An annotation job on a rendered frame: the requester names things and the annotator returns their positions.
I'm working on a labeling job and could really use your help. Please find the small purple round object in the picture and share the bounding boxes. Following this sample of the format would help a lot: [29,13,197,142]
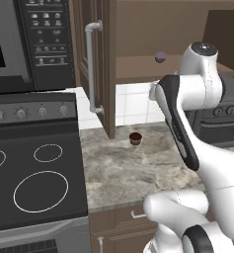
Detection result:
[154,50,167,64]

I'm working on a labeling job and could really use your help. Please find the brown base cabinet door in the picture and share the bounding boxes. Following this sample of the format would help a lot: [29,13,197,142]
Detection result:
[90,226,159,253]

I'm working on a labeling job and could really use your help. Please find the brown wall cabinet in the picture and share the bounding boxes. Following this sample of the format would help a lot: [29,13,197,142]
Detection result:
[114,0,234,85]

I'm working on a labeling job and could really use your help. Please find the black stove with hob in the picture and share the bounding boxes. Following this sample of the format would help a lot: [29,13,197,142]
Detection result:
[0,91,92,253]

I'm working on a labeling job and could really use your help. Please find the dark grey oven range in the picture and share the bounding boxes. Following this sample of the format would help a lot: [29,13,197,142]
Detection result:
[185,74,234,148]

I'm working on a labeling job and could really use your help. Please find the black microwave oven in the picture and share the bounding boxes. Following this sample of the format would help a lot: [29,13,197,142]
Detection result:
[0,0,77,96]

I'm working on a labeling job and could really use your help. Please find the dark brown cabinet door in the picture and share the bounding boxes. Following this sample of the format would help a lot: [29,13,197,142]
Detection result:
[201,9,234,84]

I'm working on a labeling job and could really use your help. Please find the brown drawer front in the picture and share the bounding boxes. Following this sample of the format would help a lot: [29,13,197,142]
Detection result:
[115,203,157,231]

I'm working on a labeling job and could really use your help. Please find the grey base cabinet handle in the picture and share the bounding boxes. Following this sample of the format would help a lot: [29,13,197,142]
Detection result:
[97,235,106,253]

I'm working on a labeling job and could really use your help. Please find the brown cupcake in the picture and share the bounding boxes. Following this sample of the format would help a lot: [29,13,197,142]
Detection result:
[128,131,143,146]

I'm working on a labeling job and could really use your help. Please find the grey drawer handle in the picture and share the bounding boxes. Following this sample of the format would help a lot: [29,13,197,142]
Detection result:
[129,210,148,220]

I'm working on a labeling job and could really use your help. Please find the grey cabinet door handle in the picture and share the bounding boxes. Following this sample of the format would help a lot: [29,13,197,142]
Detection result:
[84,20,105,116]

